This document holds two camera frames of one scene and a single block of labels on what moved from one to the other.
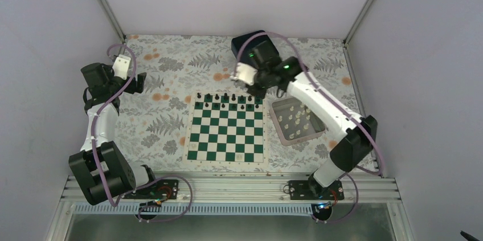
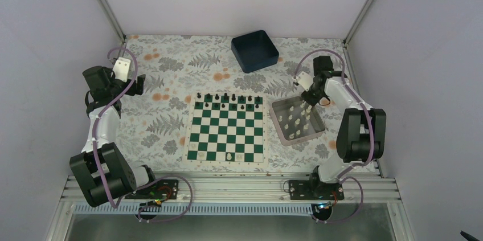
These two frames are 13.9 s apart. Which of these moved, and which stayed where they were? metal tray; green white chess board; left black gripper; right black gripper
Moved: right black gripper
Stayed: green white chess board; metal tray; left black gripper
